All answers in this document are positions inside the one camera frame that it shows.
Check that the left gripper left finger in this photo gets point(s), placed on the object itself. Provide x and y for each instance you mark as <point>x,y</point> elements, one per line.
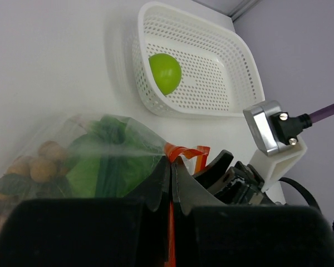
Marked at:
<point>128,231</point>

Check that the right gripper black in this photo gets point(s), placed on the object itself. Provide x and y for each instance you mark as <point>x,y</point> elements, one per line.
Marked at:
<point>239,185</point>

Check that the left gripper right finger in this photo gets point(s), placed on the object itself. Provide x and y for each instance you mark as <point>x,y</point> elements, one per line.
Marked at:
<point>210,233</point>

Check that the clear zip bag orange seal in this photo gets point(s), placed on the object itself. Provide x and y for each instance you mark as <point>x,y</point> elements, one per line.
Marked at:
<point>63,130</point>

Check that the green fake apple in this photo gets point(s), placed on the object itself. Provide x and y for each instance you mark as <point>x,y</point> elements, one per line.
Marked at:
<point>166,72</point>

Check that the green fake lettuce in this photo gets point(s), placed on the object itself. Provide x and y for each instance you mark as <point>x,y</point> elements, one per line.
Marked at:
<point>142,150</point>

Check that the brown fake longan bunch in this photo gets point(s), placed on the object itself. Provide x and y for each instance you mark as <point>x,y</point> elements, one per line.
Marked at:
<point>39,177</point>

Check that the white perforated plastic basket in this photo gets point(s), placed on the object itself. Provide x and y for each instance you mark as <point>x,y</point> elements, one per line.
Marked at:
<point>219,76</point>

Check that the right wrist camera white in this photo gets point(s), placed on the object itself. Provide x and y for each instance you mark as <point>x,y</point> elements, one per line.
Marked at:
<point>272,159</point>

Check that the right aluminium frame post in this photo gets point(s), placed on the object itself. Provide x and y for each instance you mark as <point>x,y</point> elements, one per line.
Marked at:
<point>242,8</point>

